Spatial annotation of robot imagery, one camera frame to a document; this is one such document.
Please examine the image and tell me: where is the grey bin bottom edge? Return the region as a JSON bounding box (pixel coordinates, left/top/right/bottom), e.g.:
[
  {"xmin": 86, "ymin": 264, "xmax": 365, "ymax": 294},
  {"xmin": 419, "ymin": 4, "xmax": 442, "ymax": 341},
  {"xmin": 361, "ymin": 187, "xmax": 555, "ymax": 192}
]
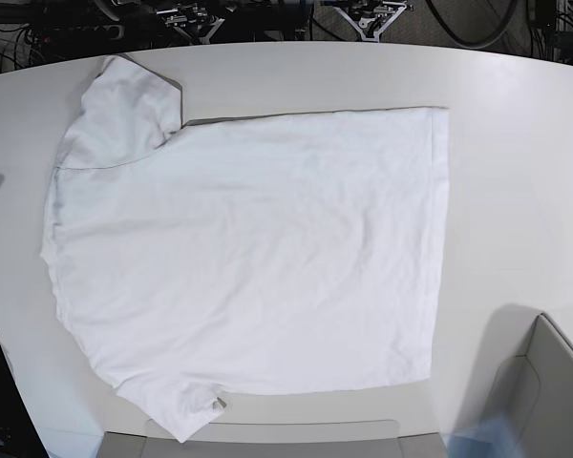
[{"xmin": 97, "ymin": 420, "xmax": 448, "ymax": 457}]

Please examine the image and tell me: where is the white T-shirt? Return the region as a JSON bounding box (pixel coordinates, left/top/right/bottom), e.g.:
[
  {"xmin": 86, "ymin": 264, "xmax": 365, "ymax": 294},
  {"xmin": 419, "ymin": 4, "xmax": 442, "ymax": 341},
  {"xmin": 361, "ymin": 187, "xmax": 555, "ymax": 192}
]
[{"xmin": 41, "ymin": 57, "xmax": 449, "ymax": 442}]

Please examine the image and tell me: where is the black white gripper left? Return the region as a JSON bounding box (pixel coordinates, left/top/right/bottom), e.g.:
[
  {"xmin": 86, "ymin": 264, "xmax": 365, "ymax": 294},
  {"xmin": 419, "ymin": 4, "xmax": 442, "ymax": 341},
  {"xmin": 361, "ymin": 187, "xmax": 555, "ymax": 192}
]
[{"xmin": 332, "ymin": 0, "xmax": 409, "ymax": 42}]

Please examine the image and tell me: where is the blue cloth bottom right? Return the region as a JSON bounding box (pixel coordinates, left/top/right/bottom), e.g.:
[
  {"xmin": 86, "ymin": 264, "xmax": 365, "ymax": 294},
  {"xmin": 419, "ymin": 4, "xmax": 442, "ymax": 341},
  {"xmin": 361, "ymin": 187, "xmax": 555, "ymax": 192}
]
[{"xmin": 445, "ymin": 415, "xmax": 521, "ymax": 458}]

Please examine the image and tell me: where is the grey cardboard box right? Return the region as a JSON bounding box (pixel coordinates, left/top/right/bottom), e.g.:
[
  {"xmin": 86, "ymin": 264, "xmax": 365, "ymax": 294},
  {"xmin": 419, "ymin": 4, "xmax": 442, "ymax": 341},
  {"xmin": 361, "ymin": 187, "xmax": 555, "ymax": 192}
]
[{"xmin": 480, "ymin": 313, "xmax": 573, "ymax": 457}]

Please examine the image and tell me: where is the black looped cable top right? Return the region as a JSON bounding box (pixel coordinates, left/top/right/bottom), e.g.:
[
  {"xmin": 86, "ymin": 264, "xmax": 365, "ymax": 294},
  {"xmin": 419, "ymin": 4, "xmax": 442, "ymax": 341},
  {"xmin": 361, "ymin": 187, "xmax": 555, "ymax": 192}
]
[{"xmin": 427, "ymin": 0, "xmax": 512, "ymax": 50}]

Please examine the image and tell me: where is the black white gripper right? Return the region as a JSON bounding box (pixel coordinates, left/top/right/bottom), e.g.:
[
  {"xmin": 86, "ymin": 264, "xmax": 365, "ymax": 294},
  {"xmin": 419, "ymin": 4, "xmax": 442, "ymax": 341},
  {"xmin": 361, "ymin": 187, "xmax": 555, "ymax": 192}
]
[{"xmin": 159, "ymin": 4, "xmax": 225, "ymax": 45}]

